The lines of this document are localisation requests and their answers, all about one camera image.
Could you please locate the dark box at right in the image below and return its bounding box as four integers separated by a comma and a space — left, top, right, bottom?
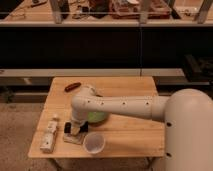
184, 55, 213, 82

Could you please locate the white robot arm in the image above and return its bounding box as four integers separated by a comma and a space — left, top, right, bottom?
71, 86, 213, 171

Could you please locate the long shelf unit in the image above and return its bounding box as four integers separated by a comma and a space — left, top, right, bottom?
0, 0, 213, 85

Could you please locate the brown sausage toy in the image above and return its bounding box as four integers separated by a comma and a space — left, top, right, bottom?
64, 82, 81, 92

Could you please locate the white sponge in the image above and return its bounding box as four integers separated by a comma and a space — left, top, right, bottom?
63, 133, 85, 145

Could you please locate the green bowl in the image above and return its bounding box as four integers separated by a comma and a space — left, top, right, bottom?
87, 112, 108, 124

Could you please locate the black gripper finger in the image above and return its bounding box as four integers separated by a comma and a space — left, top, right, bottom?
64, 122, 72, 133
79, 122, 88, 133

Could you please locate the wooden table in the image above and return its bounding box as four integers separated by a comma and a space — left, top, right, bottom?
28, 77, 164, 158

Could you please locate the clear plastic cup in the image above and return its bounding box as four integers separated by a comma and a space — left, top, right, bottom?
83, 132, 106, 155

